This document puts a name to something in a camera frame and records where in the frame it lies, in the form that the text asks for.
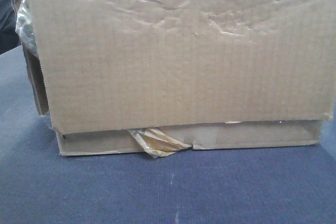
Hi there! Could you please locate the torn yellowish packing tape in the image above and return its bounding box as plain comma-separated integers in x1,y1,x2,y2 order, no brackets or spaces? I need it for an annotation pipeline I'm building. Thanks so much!
128,128,193,158

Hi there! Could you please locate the large brown cardboard box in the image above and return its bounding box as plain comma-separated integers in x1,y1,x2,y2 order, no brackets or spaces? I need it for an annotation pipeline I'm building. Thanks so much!
13,0,335,156

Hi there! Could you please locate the dark clothed person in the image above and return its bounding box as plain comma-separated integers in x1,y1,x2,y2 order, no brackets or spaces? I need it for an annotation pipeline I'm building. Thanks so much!
0,0,19,54

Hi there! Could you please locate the clear plastic wrap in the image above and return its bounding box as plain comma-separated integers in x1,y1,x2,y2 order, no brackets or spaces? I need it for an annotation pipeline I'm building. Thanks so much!
15,0,39,58

